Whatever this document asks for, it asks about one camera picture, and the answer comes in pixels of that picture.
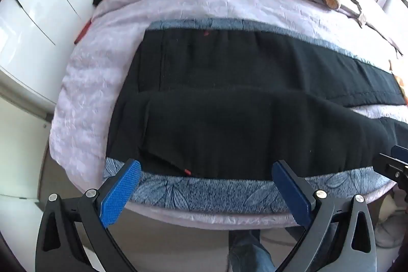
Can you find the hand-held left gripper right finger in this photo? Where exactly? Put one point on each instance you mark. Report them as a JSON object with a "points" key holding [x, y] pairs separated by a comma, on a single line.
{"points": [[291, 195]]}

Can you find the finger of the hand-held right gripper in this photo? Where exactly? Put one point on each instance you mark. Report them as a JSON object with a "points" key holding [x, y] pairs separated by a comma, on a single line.
{"points": [[390, 165], [400, 151]]}

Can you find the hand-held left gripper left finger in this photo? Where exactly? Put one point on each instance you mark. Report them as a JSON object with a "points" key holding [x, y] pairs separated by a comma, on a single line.
{"points": [[121, 192]]}

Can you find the black pants with grey band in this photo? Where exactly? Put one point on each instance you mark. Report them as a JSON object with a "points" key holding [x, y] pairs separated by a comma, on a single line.
{"points": [[223, 100]]}

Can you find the person's blue jeans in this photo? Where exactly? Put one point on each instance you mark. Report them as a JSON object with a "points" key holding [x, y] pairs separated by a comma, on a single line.
{"points": [[245, 251]]}

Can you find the bed with pale pink quilt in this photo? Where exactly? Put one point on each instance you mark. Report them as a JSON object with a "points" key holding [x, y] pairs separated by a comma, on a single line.
{"points": [[86, 100]]}

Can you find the red stick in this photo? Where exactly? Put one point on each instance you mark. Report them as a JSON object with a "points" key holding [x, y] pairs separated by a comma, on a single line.
{"points": [[83, 32]]}

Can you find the white glossy wardrobe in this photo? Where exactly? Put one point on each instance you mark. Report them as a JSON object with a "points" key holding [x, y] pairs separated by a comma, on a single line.
{"points": [[41, 4]]}

